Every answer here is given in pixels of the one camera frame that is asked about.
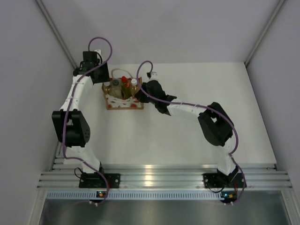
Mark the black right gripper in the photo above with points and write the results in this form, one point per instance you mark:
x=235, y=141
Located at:
x=140, y=97

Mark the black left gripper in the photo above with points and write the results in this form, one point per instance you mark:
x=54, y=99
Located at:
x=105, y=77

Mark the amber bottle clear cap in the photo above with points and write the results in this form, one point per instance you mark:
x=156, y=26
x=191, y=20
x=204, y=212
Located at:
x=106, y=88

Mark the red dotted canvas bag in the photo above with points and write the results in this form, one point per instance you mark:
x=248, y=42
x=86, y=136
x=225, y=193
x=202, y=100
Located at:
x=113, y=103

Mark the clear bottle grey cap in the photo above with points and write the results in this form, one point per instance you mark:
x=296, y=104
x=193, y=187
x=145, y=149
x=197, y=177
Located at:
x=116, y=89

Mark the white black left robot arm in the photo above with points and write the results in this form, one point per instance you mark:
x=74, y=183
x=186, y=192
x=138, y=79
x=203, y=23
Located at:
x=70, y=125

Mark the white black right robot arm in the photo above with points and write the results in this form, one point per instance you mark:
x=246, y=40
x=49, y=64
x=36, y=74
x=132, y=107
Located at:
x=215, y=124

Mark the amber bottle white cap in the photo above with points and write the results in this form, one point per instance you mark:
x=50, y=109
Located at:
x=134, y=88

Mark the yellow bottle red cap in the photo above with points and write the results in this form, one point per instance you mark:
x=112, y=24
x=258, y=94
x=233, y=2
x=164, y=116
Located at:
x=125, y=87

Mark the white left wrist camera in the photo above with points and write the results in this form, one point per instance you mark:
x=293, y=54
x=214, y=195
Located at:
x=98, y=51

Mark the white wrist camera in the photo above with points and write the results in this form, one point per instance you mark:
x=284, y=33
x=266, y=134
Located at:
x=152, y=75
x=98, y=51

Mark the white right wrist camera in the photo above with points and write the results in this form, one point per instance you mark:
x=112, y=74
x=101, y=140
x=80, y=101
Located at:
x=152, y=75

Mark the left aluminium frame post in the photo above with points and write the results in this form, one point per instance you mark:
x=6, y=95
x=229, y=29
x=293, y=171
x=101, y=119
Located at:
x=50, y=22

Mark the aluminium frame post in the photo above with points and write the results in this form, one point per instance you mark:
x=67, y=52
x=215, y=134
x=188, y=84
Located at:
x=265, y=30
x=50, y=22

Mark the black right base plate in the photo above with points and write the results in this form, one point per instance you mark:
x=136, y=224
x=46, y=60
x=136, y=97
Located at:
x=218, y=181

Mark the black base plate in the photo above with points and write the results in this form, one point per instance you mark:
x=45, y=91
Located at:
x=218, y=181
x=94, y=180

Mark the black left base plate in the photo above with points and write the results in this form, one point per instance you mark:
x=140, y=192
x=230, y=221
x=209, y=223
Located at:
x=94, y=180

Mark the right aluminium frame post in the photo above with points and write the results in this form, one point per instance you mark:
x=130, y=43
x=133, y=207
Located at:
x=265, y=30

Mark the aluminium mounting rail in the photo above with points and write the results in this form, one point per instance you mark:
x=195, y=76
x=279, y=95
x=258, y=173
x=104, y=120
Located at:
x=185, y=177

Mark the white slotted cable duct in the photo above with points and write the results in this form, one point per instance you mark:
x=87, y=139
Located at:
x=134, y=195

